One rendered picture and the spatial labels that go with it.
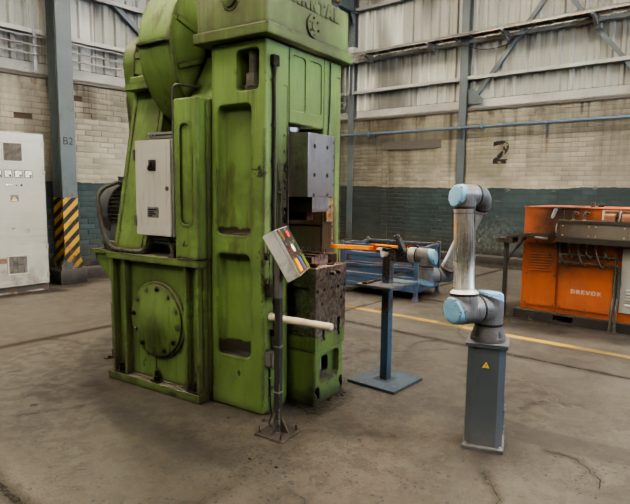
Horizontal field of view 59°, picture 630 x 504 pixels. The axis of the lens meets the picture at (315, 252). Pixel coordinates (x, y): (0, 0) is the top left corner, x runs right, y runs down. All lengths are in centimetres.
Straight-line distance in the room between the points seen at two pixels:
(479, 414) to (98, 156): 742
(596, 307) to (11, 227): 703
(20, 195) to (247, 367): 521
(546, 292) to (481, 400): 348
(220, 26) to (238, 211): 112
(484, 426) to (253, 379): 140
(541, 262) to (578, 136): 448
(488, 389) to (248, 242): 162
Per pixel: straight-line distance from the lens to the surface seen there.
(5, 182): 809
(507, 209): 1100
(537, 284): 660
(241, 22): 355
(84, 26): 974
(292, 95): 363
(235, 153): 357
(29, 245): 822
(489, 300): 311
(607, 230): 620
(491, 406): 324
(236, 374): 368
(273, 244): 293
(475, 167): 1126
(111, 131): 949
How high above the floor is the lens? 142
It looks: 7 degrees down
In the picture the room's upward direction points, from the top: 1 degrees clockwise
